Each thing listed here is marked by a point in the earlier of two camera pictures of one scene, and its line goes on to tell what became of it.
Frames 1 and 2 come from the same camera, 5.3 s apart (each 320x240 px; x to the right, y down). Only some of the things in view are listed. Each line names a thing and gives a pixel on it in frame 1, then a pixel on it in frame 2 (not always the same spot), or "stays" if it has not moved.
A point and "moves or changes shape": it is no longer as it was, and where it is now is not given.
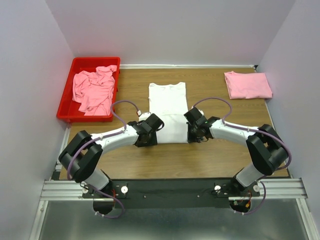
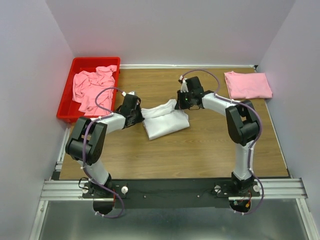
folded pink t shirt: [248, 85] stays
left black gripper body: [147, 141] -> [136, 116]
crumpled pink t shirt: [93, 89] stays
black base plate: [177, 193] stays
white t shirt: [170, 102] moves or changes shape
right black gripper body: [195, 136] -> [180, 100]
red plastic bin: [68, 109] stays
